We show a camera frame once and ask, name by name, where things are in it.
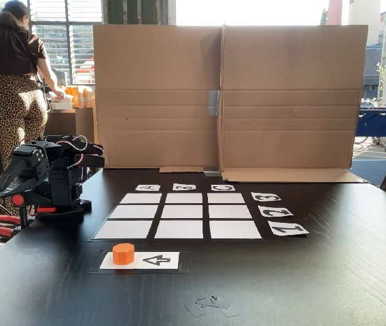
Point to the grey duct tape piece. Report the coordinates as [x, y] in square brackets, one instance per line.
[214, 102]
[211, 172]

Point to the paper sheet letter A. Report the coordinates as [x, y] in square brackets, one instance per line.
[147, 187]

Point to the white arrow paper sheet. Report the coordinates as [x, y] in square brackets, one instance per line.
[159, 261]

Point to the brown cardboard screen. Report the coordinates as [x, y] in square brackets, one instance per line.
[155, 102]
[291, 102]

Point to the orange cartons row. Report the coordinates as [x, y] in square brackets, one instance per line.
[79, 96]

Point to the paper sheet number 3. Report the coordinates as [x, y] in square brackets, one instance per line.
[266, 197]

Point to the paper sheet number 2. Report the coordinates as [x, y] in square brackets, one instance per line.
[275, 211]

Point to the white nine-square paper grid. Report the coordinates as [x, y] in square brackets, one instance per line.
[179, 229]

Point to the blue foosball table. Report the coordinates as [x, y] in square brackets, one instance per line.
[383, 122]

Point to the paper sheet letter C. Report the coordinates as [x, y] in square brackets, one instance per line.
[223, 187]

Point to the round orange token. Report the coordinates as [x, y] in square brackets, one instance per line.
[123, 254]

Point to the brown counter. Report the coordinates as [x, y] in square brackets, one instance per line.
[67, 125]

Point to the paper sheet number 1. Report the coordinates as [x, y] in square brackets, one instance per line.
[288, 229]

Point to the paper sheet letter B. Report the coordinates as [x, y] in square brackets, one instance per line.
[184, 187]

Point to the white food box stack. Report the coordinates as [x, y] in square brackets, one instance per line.
[62, 103]

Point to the clear tape scraps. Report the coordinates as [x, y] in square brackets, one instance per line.
[210, 304]

